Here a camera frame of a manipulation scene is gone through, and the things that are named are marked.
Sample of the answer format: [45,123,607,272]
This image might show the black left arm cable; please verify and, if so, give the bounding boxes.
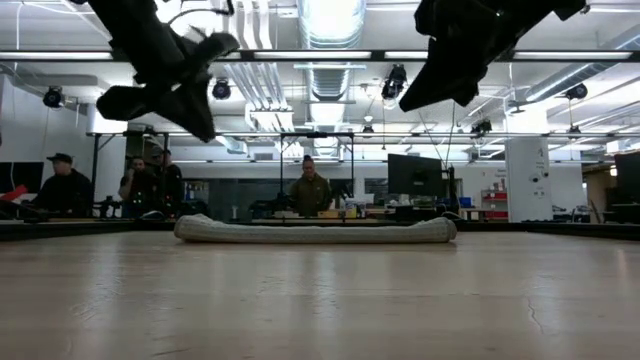
[166,0,236,26]

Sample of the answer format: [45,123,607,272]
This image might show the black monitor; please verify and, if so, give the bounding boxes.
[0,160,46,196]
[613,150,640,205]
[386,152,445,200]

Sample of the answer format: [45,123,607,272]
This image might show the person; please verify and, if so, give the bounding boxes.
[288,154,334,219]
[117,155,160,220]
[28,152,96,221]
[149,146,185,217]

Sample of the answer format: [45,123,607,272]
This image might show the white column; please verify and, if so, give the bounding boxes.
[504,136,554,224]

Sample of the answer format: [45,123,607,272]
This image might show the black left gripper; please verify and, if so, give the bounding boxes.
[95,31,241,144]

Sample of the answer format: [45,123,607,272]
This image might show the black background rig frame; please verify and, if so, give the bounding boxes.
[85,130,357,221]

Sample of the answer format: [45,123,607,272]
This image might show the silver ventilation duct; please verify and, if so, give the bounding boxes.
[296,0,369,161]

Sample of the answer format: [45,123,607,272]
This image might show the thin hanging cable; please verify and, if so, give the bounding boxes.
[416,108,446,164]
[443,98,458,171]

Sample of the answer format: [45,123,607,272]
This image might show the red shelf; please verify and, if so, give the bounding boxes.
[479,188,509,221]

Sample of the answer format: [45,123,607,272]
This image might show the grey waffle towel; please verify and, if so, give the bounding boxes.
[173,213,459,246]

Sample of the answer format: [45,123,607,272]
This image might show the red object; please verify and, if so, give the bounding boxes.
[0,183,30,203]

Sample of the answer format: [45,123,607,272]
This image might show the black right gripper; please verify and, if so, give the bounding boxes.
[398,0,532,114]

